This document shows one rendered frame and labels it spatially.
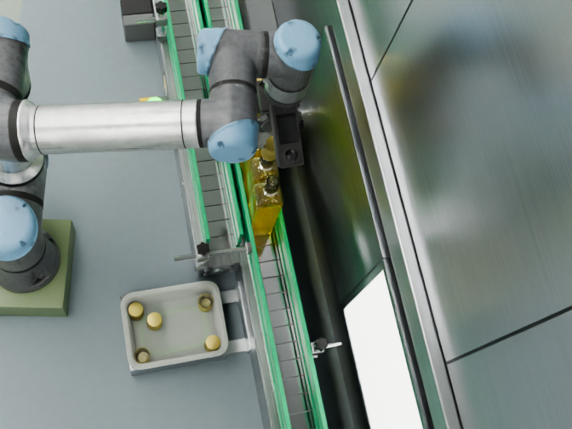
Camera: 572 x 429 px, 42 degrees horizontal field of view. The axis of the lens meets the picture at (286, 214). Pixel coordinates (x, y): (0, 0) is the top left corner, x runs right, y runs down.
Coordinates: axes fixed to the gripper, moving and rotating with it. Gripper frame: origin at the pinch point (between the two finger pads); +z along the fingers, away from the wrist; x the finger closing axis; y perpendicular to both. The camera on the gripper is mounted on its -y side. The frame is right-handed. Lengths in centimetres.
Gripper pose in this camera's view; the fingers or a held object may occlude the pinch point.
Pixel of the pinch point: (271, 145)
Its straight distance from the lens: 149.6
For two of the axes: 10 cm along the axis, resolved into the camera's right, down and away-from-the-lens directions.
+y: -2.0, -9.3, 3.1
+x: -9.7, 1.4, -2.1
